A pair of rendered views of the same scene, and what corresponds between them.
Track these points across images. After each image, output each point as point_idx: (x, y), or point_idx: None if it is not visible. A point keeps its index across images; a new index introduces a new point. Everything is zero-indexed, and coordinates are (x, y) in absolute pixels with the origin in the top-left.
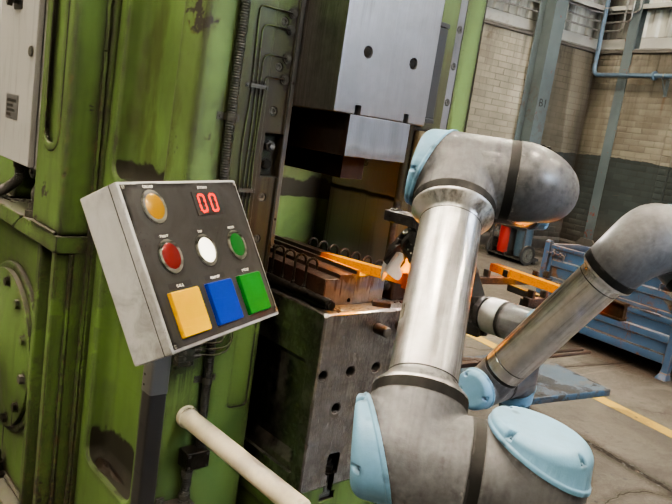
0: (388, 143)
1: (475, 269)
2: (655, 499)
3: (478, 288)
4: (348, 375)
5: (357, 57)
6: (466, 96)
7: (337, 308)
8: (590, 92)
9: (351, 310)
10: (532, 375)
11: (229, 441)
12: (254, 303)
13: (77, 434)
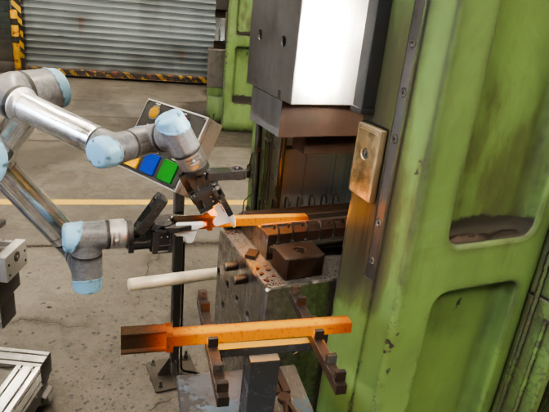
0: (270, 115)
1: (6, 125)
2: None
3: (142, 218)
4: (228, 288)
5: (255, 39)
6: (435, 87)
7: (236, 235)
8: None
9: (233, 239)
10: (71, 265)
11: (199, 270)
12: (161, 175)
13: None
